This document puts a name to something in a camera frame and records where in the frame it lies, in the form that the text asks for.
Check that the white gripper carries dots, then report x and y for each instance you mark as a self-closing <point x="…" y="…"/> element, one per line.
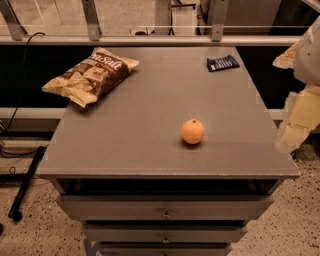
<point x="309" y="60"/>

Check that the blue rxbar blueberry wrapper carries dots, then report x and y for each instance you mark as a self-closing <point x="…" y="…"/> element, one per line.
<point x="224" y="63"/>

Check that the orange fruit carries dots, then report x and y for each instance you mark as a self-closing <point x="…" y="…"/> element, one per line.
<point x="192" y="131"/>

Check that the grey drawer cabinet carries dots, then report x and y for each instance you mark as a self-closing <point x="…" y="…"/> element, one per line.
<point x="130" y="142"/>

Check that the sea salt chips bag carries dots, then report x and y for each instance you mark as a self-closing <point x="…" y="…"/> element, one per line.
<point x="93" y="77"/>

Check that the middle grey drawer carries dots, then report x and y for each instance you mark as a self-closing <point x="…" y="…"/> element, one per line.
<point x="165" y="233"/>

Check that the grey drawer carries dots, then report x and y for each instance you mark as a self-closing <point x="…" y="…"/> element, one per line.
<point x="166" y="208"/>
<point x="164" y="250"/>
<point x="165" y="233"/>

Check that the bottom grey drawer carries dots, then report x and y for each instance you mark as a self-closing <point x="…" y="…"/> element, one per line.
<point x="164" y="250"/>

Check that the top grey drawer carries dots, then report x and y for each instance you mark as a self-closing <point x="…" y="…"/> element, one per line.
<point x="166" y="208"/>

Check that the black rod with wheel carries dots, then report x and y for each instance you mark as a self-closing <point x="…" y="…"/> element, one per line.
<point x="14" y="212"/>

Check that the metal railing frame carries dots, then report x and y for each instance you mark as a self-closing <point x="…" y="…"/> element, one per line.
<point x="143" y="22"/>

